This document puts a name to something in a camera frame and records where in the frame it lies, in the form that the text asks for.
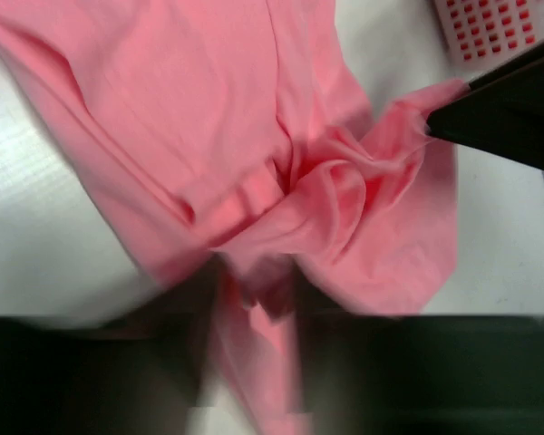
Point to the red crumpled t shirt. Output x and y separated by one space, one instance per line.
486 30

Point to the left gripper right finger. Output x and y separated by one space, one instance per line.
422 374

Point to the white plastic basket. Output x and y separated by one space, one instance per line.
482 67

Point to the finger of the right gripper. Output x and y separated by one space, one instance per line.
502 113

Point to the pink t shirt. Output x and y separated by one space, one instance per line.
235 127

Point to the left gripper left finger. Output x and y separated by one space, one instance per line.
140 373

